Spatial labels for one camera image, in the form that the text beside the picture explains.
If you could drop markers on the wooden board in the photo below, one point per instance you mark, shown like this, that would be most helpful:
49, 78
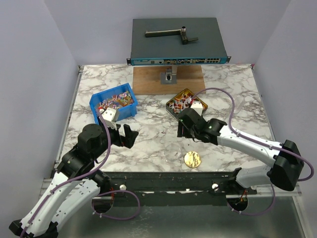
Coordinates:
146, 80

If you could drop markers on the square tin of lollipops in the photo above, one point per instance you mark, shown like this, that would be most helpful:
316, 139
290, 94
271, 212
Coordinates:
182, 101

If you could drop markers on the grey network switch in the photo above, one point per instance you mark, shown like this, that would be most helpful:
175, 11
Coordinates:
169, 50

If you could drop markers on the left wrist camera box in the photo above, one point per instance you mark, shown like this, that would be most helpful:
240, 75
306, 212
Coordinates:
110, 116

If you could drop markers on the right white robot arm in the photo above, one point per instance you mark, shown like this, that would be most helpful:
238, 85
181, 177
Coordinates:
282, 167

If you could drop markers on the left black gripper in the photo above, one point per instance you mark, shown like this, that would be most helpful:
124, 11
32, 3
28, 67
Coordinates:
130, 136

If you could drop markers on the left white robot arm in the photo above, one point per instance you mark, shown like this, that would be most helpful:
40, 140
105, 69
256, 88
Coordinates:
75, 182

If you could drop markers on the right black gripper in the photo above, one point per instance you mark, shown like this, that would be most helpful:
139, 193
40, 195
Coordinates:
184, 126

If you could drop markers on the blue plastic candy bin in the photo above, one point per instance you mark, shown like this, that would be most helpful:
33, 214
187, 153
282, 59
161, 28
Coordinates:
120, 98

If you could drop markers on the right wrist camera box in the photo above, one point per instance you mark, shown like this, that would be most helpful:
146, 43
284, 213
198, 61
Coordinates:
197, 106

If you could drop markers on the clear glass jar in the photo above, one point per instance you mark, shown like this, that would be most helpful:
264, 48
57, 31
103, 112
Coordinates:
172, 153

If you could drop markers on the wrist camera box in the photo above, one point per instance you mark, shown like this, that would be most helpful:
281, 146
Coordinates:
197, 106
110, 116

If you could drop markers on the grey metal stand base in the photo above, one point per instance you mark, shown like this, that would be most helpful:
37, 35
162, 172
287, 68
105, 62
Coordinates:
169, 76

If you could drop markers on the clear plastic scoop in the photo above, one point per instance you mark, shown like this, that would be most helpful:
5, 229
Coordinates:
239, 103

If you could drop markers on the gold jar lid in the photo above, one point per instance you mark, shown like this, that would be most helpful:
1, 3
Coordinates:
192, 159

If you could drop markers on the black front mounting rail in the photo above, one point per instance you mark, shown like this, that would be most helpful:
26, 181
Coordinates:
129, 189

